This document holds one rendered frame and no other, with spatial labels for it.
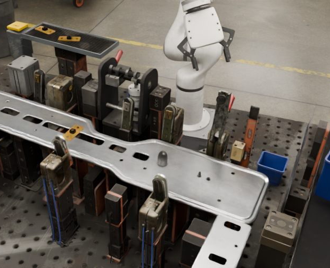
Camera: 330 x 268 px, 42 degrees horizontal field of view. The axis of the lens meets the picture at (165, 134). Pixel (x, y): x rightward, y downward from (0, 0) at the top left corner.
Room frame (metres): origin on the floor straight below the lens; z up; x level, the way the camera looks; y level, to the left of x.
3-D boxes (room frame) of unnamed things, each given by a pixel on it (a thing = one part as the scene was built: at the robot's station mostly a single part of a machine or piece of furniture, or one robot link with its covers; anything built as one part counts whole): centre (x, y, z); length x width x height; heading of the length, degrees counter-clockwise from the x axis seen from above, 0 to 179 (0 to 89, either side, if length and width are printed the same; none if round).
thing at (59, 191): (0.98, 0.33, 0.87); 0.12 x 0.09 x 0.35; 156
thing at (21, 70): (1.45, 0.55, 0.90); 0.13 x 0.10 x 0.41; 156
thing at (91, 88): (1.36, 0.27, 0.89); 0.13 x 0.11 x 0.38; 156
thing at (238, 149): (1.06, -0.23, 0.88); 0.04 x 0.04 x 0.36; 66
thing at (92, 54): (1.57, 0.39, 1.16); 0.37 x 0.14 x 0.02; 66
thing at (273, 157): (1.32, -0.44, 0.74); 0.11 x 0.10 x 0.09; 66
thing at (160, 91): (1.27, 0.02, 0.91); 0.07 x 0.05 x 0.42; 156
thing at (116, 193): (0.90, 0.13, 0.84); 0.11 x 0.08 x 0.29; 156
